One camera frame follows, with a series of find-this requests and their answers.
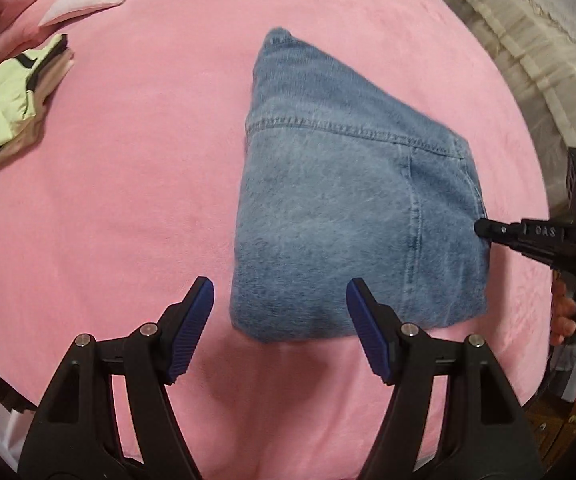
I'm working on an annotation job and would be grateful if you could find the white lace curtain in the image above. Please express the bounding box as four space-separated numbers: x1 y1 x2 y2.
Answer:
440 0 576 211

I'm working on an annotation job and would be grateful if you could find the pink fleece bed blanket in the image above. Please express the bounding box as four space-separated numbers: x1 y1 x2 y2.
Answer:
0 0 553 480

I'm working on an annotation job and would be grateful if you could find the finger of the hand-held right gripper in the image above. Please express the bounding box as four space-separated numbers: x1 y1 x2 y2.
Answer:
474 217 525 252

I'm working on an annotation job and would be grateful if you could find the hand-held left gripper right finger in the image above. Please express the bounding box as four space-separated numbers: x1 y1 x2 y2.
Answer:
345 277 544 480

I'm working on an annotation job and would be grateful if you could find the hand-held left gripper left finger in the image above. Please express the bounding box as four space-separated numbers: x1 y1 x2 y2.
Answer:
17 276 215 480

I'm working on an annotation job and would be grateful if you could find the folded lime green garment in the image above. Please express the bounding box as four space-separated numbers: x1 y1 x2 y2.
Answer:
0 34 69 174

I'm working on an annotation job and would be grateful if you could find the person's right hand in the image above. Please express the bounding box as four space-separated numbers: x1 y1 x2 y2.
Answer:
550 276 576 347

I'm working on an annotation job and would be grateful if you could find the blue denim jacket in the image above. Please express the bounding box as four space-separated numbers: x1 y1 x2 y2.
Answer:
229 26 492 345

